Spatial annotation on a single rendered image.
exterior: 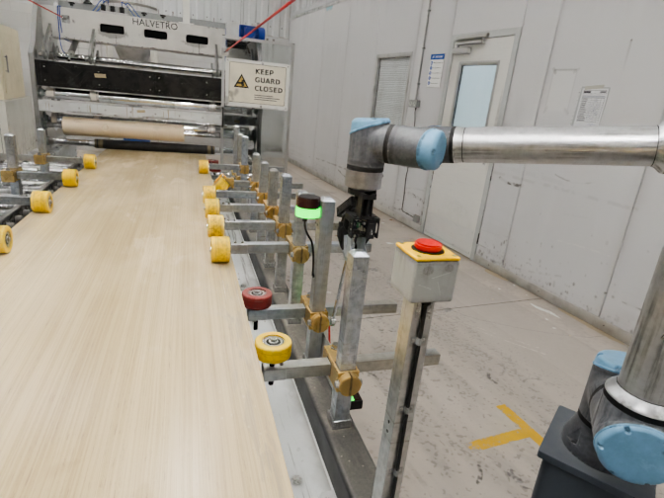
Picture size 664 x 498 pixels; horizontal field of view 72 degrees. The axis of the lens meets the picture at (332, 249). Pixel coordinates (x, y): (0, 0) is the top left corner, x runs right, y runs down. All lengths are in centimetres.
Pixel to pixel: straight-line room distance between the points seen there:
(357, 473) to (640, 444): 57
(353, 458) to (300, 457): 16
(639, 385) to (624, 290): 260
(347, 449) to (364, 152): 66
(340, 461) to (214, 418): 33
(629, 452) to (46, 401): 110
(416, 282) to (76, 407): 58
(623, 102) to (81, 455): 360
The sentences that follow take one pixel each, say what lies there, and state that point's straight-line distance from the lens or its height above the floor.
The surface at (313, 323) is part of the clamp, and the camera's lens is 121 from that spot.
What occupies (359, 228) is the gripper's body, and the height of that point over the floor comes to 112.
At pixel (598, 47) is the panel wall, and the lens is 400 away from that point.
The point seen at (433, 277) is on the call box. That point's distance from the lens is 65.
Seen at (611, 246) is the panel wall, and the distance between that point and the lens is 375.
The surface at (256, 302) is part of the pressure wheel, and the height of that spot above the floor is 90.
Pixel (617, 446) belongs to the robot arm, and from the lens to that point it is 117.
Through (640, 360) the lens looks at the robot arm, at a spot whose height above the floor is 97.
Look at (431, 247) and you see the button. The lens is 66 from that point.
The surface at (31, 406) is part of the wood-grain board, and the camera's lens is 91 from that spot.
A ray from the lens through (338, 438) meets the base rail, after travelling 110.
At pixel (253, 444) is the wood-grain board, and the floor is 90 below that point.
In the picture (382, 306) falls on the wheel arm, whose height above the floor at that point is 85.
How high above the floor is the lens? 142
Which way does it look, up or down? 19 degrees down
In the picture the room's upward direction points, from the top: 6 degrees clockwise
